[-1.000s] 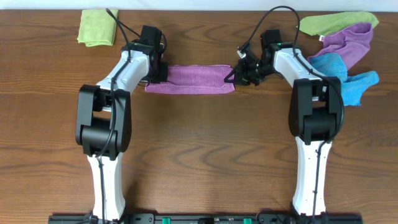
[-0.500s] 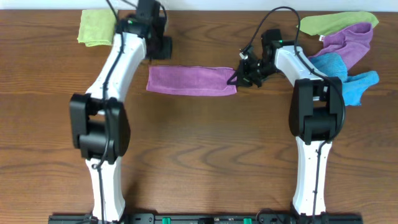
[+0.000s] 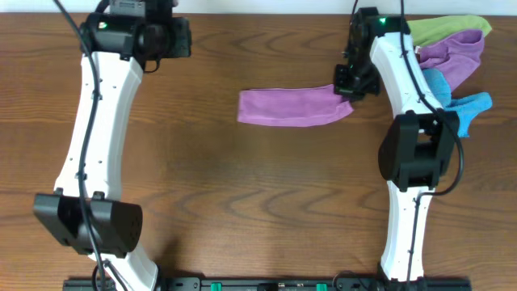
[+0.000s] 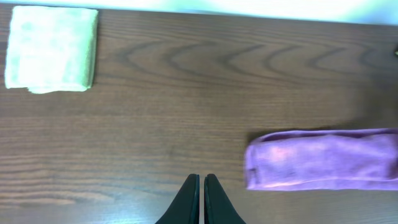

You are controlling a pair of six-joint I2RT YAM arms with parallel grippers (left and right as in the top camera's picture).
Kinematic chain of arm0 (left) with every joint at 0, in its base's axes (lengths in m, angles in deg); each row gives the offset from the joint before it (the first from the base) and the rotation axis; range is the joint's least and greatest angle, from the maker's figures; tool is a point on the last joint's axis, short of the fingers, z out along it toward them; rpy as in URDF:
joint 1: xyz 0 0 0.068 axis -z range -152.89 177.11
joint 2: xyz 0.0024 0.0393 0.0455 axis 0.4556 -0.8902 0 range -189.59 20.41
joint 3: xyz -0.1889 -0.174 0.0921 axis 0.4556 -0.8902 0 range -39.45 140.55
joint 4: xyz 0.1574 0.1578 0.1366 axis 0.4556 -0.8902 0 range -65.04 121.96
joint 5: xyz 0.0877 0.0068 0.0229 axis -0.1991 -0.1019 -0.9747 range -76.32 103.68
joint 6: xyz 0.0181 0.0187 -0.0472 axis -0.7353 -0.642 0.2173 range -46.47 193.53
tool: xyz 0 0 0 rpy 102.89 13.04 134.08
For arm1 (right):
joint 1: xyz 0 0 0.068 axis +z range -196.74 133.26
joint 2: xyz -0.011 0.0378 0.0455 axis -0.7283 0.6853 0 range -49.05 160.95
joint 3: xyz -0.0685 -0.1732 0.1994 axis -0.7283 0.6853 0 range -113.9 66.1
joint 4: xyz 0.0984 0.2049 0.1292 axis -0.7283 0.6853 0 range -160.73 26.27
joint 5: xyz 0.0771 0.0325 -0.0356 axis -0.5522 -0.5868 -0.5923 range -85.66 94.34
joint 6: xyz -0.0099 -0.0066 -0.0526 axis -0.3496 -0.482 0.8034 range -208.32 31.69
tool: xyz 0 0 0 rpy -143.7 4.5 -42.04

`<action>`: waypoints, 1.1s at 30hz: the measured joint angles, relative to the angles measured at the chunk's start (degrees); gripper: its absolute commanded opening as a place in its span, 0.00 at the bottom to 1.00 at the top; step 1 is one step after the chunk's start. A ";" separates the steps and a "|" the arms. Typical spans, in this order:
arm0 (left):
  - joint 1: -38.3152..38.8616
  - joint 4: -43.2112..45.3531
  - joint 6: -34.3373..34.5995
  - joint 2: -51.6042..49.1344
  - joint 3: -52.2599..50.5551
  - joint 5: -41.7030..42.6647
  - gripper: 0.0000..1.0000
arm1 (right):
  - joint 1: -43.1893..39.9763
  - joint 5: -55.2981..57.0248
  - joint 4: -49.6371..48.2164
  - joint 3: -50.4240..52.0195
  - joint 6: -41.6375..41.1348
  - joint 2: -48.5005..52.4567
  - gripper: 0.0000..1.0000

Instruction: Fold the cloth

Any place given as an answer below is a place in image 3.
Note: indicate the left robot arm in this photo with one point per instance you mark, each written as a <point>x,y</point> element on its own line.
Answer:
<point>85,211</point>

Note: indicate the purple microfiber cloth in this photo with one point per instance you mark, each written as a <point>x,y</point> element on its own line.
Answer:
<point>300,108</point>

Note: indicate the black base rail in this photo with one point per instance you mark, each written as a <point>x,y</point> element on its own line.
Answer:
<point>340,284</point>

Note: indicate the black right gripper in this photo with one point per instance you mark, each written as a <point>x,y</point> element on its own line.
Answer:
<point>355,86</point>

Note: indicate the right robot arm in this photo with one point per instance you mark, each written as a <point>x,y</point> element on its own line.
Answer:
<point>417,148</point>

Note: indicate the blue cloth in pile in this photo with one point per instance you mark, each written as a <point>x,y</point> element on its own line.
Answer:
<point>467,108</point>

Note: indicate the green cloth in pile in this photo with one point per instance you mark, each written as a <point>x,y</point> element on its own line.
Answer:
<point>430,31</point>

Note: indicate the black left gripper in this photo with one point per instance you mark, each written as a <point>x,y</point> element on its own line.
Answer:
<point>178,36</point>

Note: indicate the purple cloth in pile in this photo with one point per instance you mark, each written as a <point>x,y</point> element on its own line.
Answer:
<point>456,57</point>

